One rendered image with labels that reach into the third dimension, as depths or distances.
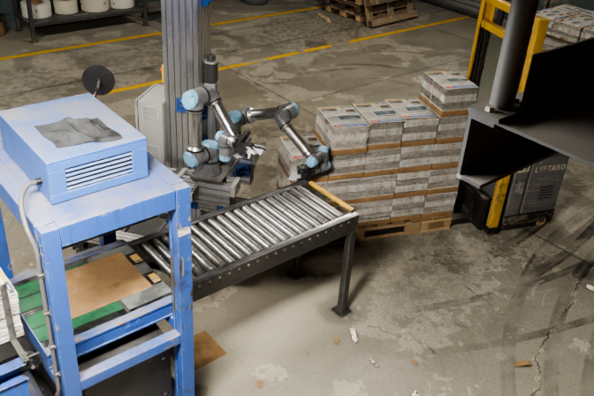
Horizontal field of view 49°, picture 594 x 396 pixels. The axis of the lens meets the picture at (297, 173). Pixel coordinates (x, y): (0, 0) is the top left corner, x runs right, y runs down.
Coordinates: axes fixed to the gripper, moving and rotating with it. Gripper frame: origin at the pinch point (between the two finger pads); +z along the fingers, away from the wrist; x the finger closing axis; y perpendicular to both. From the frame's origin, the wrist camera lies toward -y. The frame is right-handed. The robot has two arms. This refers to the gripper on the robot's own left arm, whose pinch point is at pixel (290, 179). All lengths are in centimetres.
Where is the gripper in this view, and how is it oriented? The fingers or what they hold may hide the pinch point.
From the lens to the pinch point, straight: 463.1
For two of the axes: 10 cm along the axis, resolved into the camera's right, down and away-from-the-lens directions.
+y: 0.5, -8.7, -4.9
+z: -7.8, 2.7, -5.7
